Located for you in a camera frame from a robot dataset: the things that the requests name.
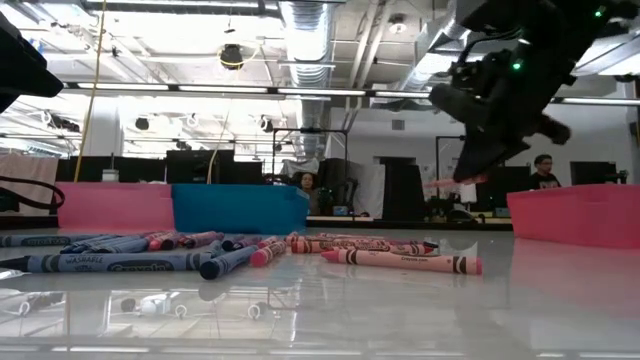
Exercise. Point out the black cabinet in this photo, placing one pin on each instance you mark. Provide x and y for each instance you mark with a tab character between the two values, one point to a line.
402	190

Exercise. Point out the large pink plastic tray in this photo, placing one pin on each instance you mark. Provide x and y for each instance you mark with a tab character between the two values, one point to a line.
115	207

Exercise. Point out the long ceiling light strip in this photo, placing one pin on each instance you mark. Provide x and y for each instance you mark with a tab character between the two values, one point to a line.
220	89
600	101

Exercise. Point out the black monitor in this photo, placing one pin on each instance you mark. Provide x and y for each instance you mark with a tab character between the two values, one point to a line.
592	172
505	187

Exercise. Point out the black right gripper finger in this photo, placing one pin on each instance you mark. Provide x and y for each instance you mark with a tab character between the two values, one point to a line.
482	157

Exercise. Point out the black ceiling dome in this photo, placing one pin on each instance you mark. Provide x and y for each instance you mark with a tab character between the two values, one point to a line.
231	56

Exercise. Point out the pink crayon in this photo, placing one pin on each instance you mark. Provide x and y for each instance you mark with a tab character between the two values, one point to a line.
400	261
440	182

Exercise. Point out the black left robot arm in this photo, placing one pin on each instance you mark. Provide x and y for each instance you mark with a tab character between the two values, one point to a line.
25	65

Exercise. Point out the blue plastic tray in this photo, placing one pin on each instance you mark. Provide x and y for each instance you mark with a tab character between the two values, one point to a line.
240	210

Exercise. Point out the small pink plastic tray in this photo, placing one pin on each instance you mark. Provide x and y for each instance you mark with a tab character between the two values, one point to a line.
575	215

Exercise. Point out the black partition wall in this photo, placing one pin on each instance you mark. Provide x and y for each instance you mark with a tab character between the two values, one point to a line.
200	167

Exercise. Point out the beige curtain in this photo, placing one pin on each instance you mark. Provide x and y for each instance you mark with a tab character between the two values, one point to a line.
30	170

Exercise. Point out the person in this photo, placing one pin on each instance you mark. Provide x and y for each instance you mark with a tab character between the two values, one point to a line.
310	187
544	175

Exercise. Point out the white paper roll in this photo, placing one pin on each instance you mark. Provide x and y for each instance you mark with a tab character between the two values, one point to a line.
467	195

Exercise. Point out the round ceiling lamp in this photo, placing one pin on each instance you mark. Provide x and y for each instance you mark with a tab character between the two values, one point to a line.
397	24

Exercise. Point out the white bucket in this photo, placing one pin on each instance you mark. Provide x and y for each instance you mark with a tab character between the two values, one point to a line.
110	175

